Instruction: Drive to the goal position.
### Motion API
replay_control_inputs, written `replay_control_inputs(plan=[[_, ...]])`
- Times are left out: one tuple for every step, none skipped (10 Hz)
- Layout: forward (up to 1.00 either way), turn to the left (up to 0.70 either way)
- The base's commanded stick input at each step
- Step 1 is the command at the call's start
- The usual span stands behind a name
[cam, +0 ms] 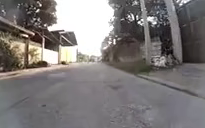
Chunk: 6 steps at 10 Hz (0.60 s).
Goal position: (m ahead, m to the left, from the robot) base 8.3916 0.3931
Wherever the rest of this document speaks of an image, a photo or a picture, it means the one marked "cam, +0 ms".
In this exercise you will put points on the grass patch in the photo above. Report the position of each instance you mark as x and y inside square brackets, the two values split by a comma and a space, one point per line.
[130, 66]

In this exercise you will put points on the grey asphalt road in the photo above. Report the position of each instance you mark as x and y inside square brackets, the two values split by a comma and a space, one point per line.
[90, 96]

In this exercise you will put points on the dark canopy roof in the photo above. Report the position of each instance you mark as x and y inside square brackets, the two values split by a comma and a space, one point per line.
[68, 37]

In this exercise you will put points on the dark trees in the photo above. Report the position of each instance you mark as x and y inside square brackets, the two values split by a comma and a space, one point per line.
[128, 18]

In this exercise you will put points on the pale concrete pole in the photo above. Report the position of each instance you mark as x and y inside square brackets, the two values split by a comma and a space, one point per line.
[174, 33]
[145, 33]

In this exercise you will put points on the pale rubbish pile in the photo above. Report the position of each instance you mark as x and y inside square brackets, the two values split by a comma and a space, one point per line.
[161, 61]

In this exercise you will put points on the concrete pavement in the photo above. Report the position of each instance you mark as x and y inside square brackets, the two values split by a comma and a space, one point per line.
[186, 76]

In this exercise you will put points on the grey kerbside pavement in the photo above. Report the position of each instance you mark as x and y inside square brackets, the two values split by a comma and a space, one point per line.
[16, 71]

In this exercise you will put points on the large leafy tree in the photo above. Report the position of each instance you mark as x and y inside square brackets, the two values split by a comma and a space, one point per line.
[30, 13]

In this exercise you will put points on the green bushes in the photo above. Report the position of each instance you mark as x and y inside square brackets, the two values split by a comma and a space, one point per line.
[8, 55]

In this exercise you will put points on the building with dark roof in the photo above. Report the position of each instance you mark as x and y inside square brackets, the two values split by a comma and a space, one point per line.
[6, 24]

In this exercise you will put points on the grey stone wall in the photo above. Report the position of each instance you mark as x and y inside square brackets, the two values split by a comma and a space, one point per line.
[126, 50]

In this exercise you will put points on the pale boundary wall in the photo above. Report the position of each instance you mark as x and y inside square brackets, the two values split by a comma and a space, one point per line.
[51, 56]

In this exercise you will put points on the dark wall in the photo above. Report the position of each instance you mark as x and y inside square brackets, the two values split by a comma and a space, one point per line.
[198, 36]

